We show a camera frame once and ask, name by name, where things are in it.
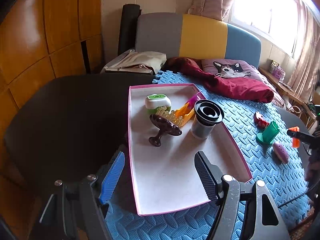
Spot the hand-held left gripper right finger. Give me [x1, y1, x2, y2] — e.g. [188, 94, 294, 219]
[194, 151, 292, 240]

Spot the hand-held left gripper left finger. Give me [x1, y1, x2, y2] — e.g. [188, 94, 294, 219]
[37, 151, 125, 240]

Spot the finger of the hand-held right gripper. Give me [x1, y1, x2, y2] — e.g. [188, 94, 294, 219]
[287, 129, 318, 144]

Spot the orange plastic toy block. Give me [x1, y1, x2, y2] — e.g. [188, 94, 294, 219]
[290, 126, 300, 148]

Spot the purple yellow egg-shaped toy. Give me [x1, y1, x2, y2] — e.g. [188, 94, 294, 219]
[272, 142, 290, 165]

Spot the green plastic stand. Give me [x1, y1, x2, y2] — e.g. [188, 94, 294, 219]
[256, 121, 278, 145]

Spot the pink-rimmed white tray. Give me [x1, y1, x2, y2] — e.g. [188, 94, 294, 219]
[127, 83, 253, 217]

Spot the red plastic toy block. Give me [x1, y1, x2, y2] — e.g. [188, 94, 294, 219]
[253, 112, 270, 130]

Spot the brown mushroom-shaped massager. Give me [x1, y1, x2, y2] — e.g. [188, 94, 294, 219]
[149, 114, 182, 147]

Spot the orange yellow toothed comb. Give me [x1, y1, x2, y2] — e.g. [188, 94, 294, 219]
[157, 102, 196, 128]

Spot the magenta plastic dish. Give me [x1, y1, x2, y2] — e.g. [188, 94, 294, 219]
[186, 92, 203, 105]

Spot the white green plastic gadget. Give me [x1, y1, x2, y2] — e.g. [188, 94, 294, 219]
[144, 94, 172, 115]

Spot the blue foam puzzle mat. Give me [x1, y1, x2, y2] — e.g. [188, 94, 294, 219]
[104, 70, 312, 240]

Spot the pink bedding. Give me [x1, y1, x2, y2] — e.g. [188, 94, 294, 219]
[257, 69, 285, 108]

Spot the wooden side shelf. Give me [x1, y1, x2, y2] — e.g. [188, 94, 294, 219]
[259, 66, 318, 130]

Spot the purple box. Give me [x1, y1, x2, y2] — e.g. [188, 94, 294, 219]
[269, 60, 286, 82]

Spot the pink patterned curtain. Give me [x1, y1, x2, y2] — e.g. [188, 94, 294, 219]
[286, 2, 318, 98]
[187, 0, 238, 22]

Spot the dark red cloth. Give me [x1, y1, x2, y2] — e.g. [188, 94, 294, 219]
[162, 57, 275, 103]

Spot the purple cat pillow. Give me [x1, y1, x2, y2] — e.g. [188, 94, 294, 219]
[201, 59, 260, 80]

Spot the beige canvas bag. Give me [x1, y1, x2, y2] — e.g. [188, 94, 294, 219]
[100, 50, 167, 76]

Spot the bright window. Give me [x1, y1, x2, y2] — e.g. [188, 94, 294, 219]
[230, 0, 304, 58]

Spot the grey yellow blue headboard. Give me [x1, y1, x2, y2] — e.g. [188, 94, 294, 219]
[135, 12, 262, 69]

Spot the black rolled mat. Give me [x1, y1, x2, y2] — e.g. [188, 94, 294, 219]
[118, 4, 142, 55]

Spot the wooden wardrobe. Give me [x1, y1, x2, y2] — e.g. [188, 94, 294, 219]
[0, 0, 105, 240]

